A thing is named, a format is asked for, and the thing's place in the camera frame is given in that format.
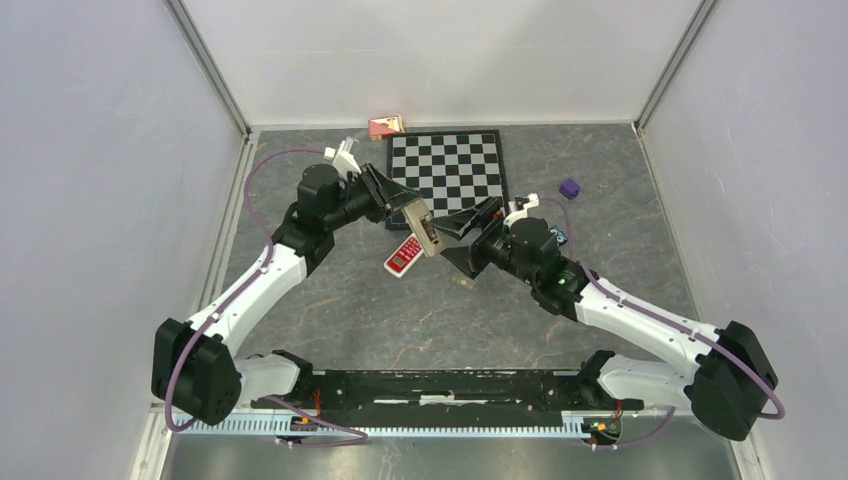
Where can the purple cube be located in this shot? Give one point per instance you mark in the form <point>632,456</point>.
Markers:
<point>570,189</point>

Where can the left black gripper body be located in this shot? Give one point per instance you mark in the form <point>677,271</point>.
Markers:
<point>367,198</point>

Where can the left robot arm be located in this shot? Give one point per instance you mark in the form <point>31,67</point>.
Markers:
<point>194,370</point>

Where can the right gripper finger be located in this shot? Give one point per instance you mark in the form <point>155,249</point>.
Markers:
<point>459,224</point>
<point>462,258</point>

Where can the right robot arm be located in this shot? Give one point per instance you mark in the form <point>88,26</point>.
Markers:
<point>721,375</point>

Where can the red orange small box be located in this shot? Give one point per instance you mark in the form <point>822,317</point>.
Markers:
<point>385,127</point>

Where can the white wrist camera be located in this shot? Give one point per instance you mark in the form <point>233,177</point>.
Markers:
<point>342,158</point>
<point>519,207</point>

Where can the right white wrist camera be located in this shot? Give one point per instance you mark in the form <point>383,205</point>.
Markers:
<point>519,207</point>

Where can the blue owl toy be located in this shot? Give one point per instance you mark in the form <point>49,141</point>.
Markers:
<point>562,235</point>

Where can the black white chessboard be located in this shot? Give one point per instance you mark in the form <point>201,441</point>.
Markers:
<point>452,170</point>

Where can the beige remote control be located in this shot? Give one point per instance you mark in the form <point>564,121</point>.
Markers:
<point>424,228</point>

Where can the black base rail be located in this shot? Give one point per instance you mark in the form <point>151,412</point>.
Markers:
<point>451,398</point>

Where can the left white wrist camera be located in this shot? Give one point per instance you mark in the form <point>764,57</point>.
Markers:
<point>342,158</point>

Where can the beige battery cover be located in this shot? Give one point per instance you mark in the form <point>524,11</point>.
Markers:
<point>463,281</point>

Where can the white slotted cable duct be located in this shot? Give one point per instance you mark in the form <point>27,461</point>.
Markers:
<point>284,423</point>

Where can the red white remote control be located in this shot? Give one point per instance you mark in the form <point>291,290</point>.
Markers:
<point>400,262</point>

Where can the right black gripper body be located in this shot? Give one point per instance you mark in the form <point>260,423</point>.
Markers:
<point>493,244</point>

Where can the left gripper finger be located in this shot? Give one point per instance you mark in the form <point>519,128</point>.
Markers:
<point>384,188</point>
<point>409,207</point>

